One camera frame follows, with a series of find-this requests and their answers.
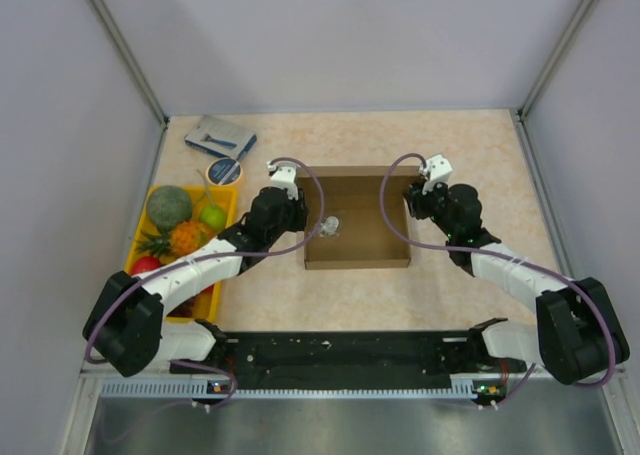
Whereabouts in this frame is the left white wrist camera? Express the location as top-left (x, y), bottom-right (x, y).
top-left (267, 160), bottom-right (299, 200)

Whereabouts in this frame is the brown cardboard box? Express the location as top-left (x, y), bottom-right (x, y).
top-left (296, 166), bottom-right (419, 270)

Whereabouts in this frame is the orange toy pineapple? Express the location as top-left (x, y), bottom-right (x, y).
top-left (136, 221), bottom-right (215, 258)

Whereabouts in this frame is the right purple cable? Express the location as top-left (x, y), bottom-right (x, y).
top-left (378, 153), bottom-right (618, 409)

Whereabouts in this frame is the white slotted cable duct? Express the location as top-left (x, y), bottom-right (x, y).
top-left (100, 377), bottom-right (506, 400)

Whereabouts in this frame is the blue tape roll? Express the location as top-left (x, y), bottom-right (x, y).
top-left (205, 158), bottom-right (243, 187)

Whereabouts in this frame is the red tomato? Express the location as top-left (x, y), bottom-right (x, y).
top-left (200, 284), bottom-right (215, 295)

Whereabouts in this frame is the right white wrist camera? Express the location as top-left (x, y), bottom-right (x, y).
top-left (419, 154), bottom-right (453, 195)

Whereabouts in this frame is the clear plastic wrapper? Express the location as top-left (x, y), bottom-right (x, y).
top-left (315, 215), bottom-right (341, 238)

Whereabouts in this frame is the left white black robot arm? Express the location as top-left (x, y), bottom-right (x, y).
top-left (83, 187), bottom-right (309, 377)

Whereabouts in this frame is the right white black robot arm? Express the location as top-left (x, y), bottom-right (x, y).
top-left (403, 182), bottom-right (630, 385)

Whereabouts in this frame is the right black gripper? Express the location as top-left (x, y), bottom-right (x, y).
top-left (402, 177), bottom-right (457, 239)

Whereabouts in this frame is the green cantaloupe melon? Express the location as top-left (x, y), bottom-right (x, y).
top-left (146, 185), bottom-right (193, 231)

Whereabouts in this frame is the purple grape bunch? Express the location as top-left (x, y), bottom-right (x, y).
top-left (169, 297), bottom-right (197, 318)

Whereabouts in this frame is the red apple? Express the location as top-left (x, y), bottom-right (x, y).
top-left (129, 256), bottom-right (163, 275)

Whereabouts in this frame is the green apple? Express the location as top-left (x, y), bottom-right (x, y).
top-left (199, 205), bottom-right (227, 232)

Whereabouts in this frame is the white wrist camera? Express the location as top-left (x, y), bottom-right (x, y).
top-left (419, 154), bottom-right (453, 195)
top-left (267, 160), bottom-right (299, 200)

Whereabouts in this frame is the left aluminium frame post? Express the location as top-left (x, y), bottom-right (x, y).
top-left (74, 0), bottom-right (169, 126)

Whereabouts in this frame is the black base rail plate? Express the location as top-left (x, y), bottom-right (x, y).
top-left (202, 330), bottom-right (526, 389)

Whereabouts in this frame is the blue razor package box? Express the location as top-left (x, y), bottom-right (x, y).
top-left (184, 115), bottom-right (257, 161)

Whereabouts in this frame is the right aluminium frame post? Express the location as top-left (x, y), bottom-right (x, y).
top-left (517, 0), bottom-right (599, 120)

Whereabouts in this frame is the aluminium frame post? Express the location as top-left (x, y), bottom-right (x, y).
top-left (74, 0), bottom-right (169, 126)
top-left (517, 0), bottom-right (599, 120)

